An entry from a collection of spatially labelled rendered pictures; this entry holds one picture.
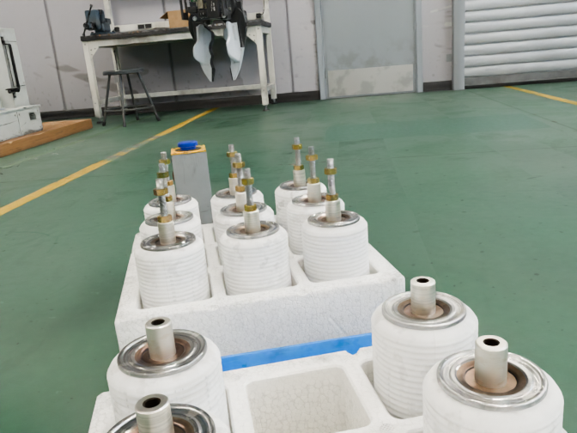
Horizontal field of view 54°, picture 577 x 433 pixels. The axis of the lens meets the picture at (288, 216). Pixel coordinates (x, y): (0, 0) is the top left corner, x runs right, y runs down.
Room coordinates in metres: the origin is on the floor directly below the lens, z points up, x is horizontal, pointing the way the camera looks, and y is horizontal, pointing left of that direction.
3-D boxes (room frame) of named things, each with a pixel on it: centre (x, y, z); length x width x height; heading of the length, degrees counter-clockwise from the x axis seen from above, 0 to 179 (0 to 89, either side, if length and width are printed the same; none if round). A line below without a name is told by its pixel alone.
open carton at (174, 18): (5.54, 0.78, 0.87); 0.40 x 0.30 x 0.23; 69
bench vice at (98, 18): (5.21, 1.51, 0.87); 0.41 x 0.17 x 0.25; 173
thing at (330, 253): (0.78, -0.06, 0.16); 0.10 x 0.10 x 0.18
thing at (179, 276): (0.74, 0.17, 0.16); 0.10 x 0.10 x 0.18
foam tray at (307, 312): (0.88, 0.07, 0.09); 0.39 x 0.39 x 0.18; 9
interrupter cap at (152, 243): (0.74, 0.17, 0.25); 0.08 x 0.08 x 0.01
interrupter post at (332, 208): (0.78, -0.06, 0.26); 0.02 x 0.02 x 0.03
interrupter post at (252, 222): (0.76, 0.05, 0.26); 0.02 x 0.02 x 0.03
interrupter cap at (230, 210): (0.88, 0.07, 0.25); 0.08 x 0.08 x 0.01
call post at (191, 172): (1.15, 0.19, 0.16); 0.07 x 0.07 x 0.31; 9
